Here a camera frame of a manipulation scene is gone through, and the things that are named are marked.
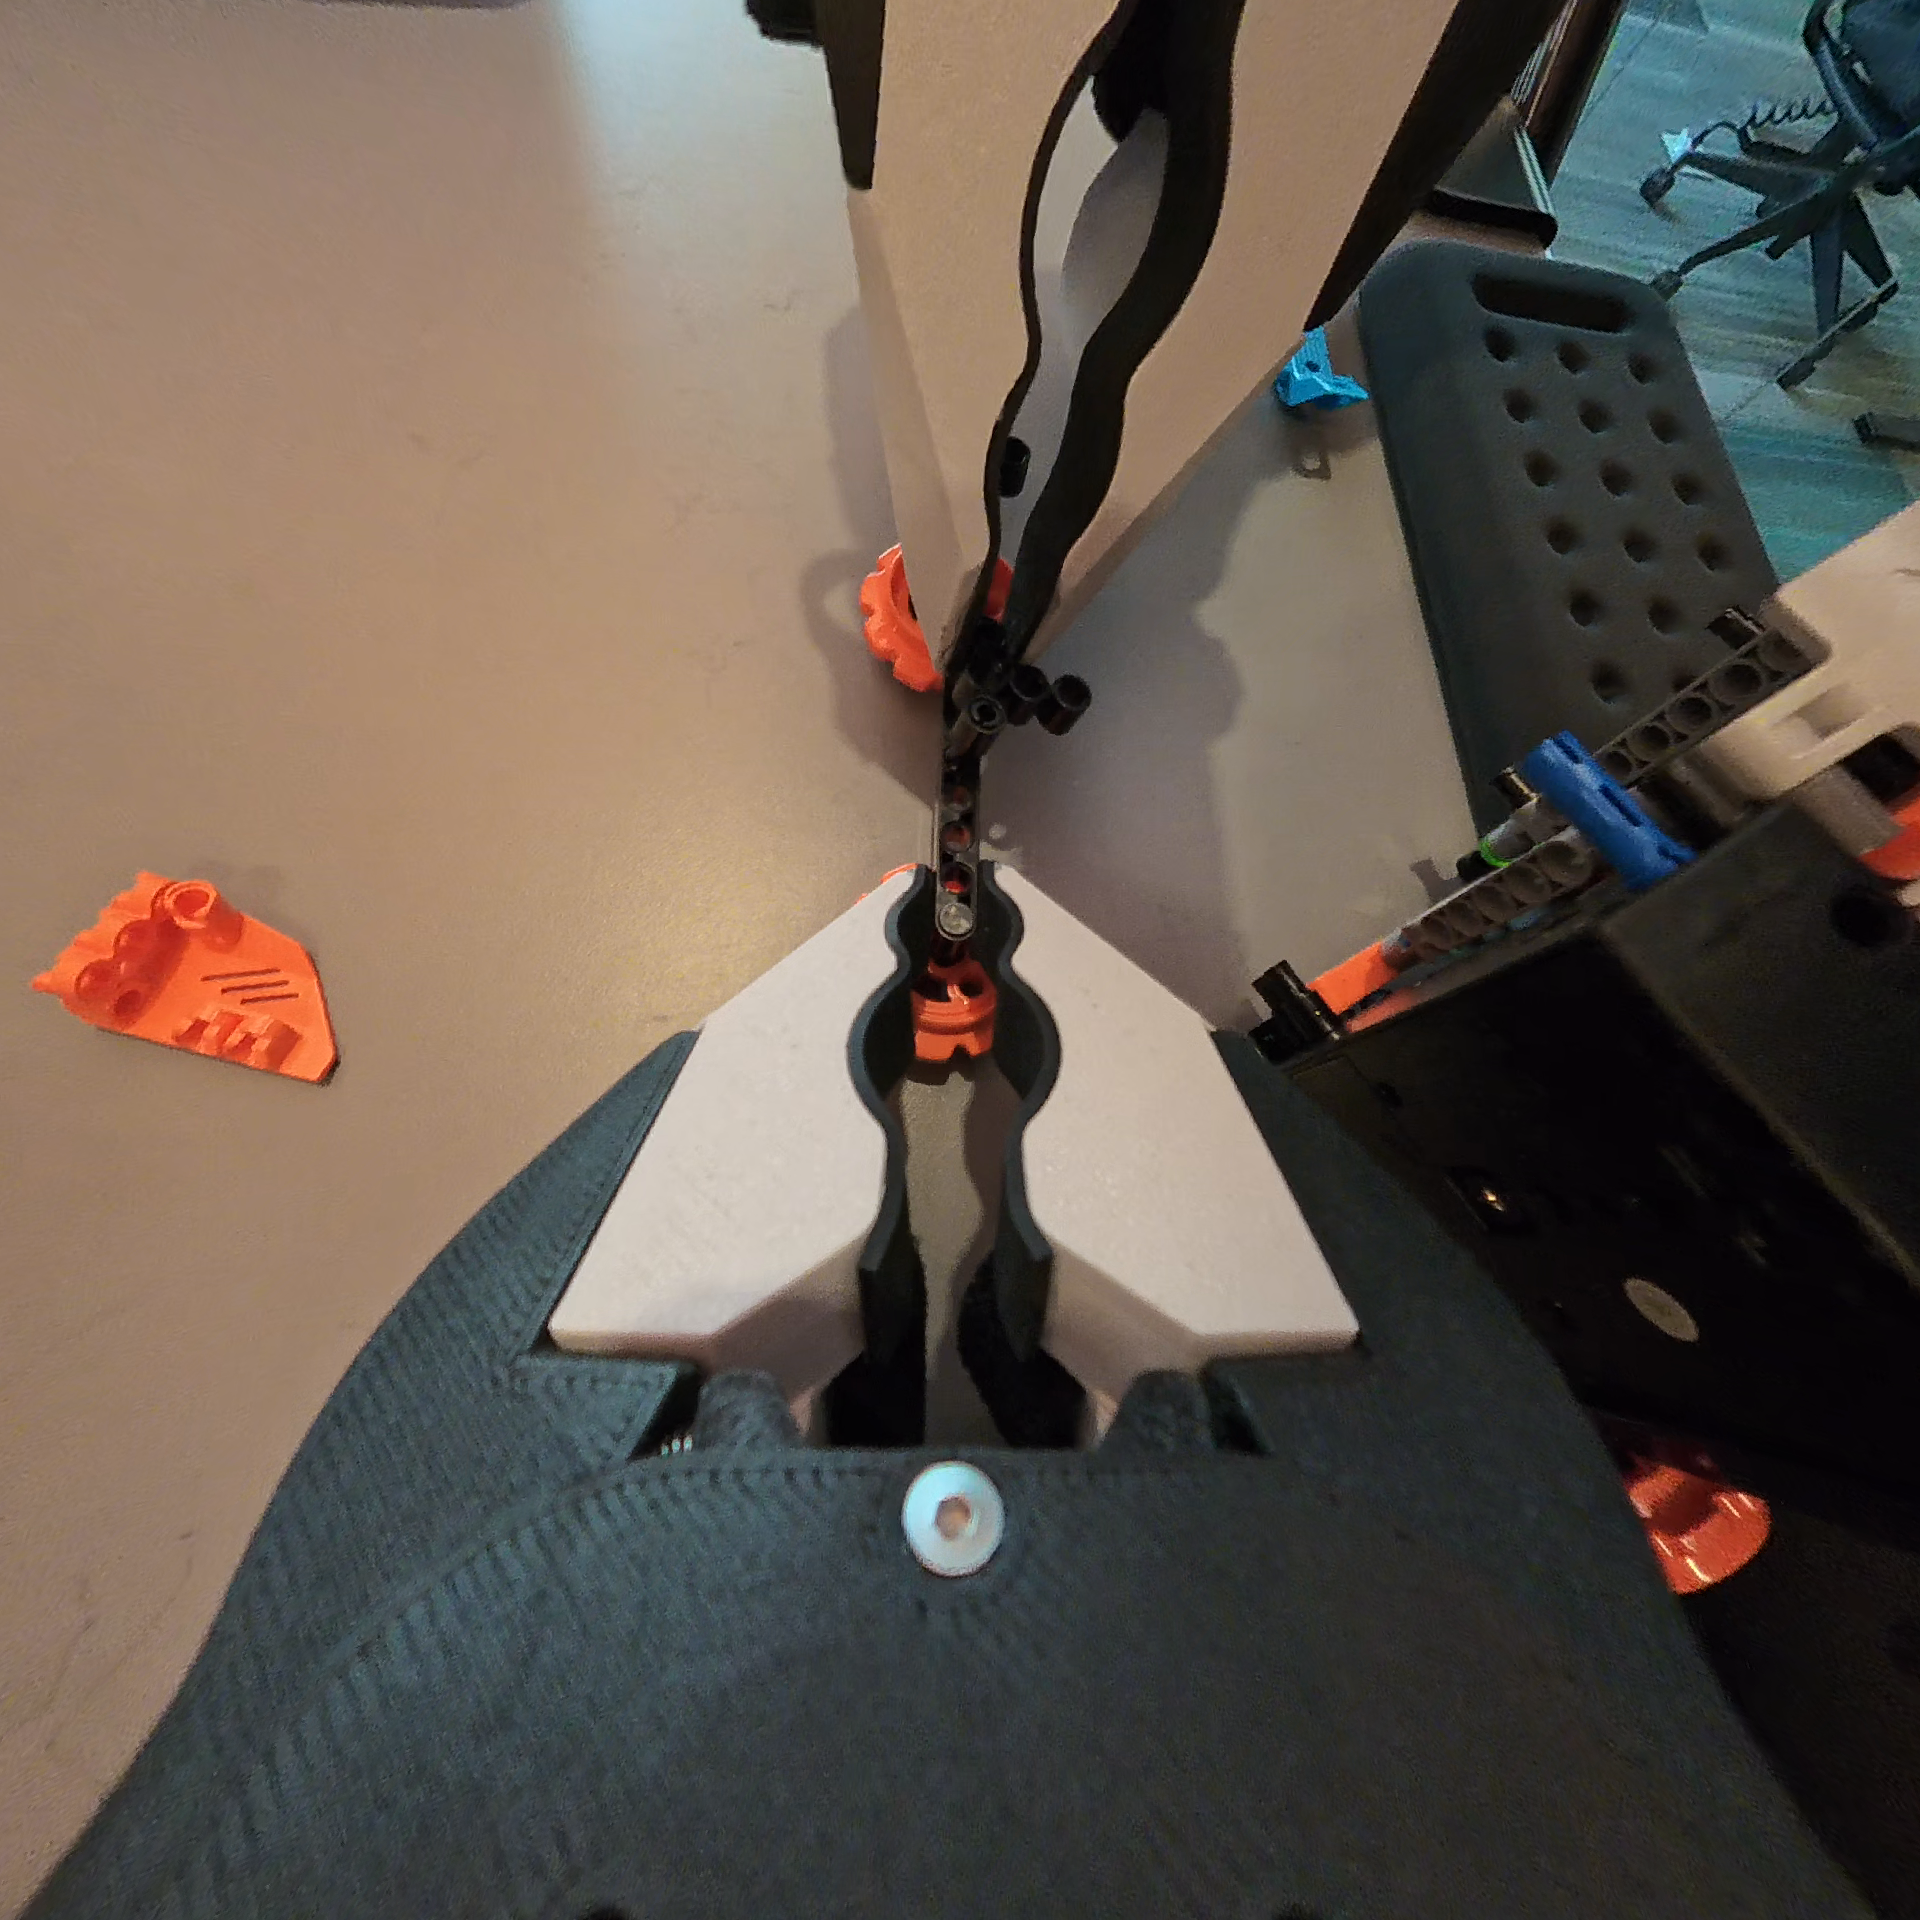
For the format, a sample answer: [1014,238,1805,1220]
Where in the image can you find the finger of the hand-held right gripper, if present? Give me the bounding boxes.
[1006,0,1474,669]
[850,0,1118,645]

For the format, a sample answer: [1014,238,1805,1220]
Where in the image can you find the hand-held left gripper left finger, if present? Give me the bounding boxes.
[550,873,930,1387]

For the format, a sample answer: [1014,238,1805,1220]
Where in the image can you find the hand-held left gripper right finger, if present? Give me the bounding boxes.
[976,873,1359,1406]

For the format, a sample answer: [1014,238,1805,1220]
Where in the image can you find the black perforated beam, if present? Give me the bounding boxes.
[912,706,1004,1069]

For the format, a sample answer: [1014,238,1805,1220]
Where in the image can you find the building kit robot model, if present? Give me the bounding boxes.
[1254,508,1920,1595]

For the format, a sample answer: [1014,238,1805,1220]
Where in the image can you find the black oval object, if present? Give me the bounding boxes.
[1434,104,1562,248]

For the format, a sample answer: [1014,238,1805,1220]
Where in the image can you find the blue plastic pin tool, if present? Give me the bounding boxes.
[1277,331,1373,416]

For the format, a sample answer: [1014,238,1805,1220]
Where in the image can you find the black office chair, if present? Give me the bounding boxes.
[1635,0,1920,391]

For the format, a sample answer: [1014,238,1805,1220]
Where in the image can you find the dark perforated tray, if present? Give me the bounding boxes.
[1364,241,1785,842]

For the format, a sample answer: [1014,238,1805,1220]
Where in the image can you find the orange panel piece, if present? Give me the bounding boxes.
[30,873,341,1081]

